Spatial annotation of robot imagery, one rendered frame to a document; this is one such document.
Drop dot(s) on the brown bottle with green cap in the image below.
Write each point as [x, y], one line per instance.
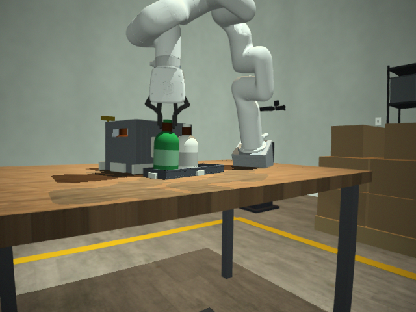
[122, 133]

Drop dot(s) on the green and brown bottle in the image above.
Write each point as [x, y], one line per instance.
[166, 148]

